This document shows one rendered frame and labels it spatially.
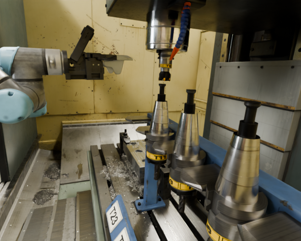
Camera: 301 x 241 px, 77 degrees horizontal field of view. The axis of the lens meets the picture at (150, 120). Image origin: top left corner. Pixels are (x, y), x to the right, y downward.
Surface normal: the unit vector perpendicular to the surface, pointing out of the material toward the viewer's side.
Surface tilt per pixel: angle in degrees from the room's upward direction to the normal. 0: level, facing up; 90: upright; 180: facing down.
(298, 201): 0
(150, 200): 90
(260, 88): 94
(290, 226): 0
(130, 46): 90
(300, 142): 90
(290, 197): 0
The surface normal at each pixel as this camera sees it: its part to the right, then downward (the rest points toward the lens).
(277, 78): -0.94, 0.04
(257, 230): 0.05, -0.97
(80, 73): 0.43, 0.25
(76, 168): 0.18, -0.78
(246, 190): -0.06, 0.11
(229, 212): -0.56, 0.18
